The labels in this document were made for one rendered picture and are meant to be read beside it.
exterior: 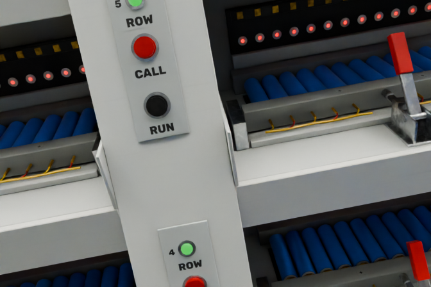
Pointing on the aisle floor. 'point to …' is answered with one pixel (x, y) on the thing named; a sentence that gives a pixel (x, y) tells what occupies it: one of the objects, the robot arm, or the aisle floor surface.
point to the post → (219, 170)
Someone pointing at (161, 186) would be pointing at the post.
